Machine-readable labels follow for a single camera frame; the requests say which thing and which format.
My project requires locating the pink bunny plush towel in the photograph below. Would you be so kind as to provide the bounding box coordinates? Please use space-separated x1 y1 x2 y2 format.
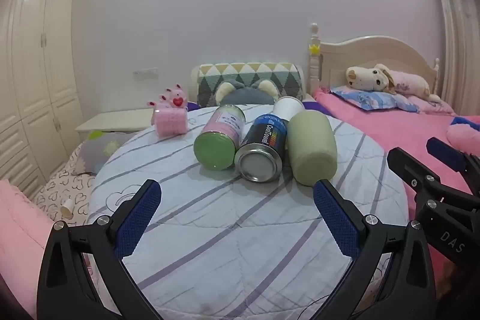
146 84 190 139

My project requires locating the pink bed sheet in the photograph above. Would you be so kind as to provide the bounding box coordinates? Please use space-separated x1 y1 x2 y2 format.
313 88 480 195

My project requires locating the white curtain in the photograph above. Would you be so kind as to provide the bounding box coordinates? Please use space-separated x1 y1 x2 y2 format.
427 0 480 118

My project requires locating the heart print bed sheet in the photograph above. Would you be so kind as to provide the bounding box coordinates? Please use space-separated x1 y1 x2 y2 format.
33 143 99 225

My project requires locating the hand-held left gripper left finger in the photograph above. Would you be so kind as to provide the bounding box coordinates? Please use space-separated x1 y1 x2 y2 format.
35 178 166 320

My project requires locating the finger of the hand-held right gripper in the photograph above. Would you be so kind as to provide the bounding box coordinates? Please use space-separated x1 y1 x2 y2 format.
426 137 480 198
387 147 451 208

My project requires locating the cream plush dog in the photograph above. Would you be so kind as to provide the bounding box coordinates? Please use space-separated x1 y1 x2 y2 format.
345 63 441 103

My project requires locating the blue printed pillow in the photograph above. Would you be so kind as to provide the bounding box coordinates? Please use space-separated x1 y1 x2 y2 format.
330 85 421 113

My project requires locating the pink pillow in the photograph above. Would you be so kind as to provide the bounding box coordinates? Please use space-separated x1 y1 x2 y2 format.
0 179 61 309

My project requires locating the cream wooden headboard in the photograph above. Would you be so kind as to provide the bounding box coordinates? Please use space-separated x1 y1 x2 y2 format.
308 22 441 99

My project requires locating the pink plush toy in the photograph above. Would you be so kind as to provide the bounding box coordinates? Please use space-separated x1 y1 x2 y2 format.
446 124 480 153

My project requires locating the grey plush with cream ears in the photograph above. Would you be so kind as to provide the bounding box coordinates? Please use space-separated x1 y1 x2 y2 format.
214 79 280 106

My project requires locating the light green cup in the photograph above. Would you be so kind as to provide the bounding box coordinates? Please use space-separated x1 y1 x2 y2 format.
286 109 338 187

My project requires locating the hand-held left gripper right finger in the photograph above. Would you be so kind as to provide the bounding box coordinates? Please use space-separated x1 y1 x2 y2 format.
313 178 437 320

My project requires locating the dark blue metal can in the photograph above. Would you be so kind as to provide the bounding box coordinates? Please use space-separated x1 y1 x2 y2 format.
234 113 289 183

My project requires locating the white wardrobe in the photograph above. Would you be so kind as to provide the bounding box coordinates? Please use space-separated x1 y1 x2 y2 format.
0 0 85 201

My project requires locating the grey cushion with green patch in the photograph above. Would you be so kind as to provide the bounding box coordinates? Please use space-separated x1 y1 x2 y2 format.
80 130 133 177

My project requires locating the pink can with green lid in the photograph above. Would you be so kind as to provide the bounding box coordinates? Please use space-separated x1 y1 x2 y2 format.
193 104 246 171

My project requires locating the triangle pattern cushion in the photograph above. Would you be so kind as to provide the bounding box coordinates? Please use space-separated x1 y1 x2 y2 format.
190 61 305 108

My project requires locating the white nightstand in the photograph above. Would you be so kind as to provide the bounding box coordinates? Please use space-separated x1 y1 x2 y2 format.
75 108 156 136

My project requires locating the blue plush toy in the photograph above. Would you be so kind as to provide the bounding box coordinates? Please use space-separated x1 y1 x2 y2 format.
450 115 480 130

